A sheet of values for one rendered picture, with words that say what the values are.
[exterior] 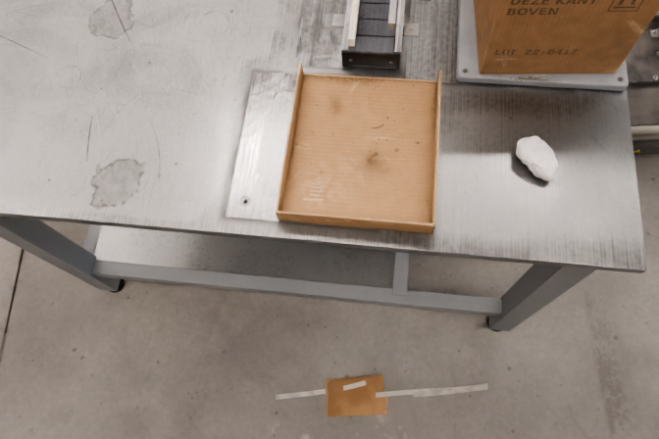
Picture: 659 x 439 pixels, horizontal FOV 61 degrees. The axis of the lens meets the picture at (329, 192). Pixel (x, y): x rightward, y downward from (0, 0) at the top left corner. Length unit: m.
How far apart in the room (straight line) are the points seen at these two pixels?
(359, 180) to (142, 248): 0.88
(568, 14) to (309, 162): 0.48
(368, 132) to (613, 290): 1.12
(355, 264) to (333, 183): 0.61
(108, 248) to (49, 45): 0.66
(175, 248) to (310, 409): 0.60
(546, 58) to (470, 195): 0.27
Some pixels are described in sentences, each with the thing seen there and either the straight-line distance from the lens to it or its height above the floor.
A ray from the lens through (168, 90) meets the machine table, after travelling 1.13.
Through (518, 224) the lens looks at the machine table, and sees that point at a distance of 0.97.
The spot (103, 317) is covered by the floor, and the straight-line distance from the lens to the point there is 1.93.
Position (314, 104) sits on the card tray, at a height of 0.83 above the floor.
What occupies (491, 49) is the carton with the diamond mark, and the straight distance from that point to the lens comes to 1.01.
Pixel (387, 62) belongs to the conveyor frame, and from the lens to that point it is 1.07.
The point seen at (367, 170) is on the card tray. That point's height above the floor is 0.83.
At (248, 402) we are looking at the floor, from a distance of 1.75.
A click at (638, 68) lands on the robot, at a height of 0.26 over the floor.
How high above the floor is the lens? 1.71
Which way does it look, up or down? 66 degrees down
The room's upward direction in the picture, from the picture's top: 9 degrees counter-clockwise
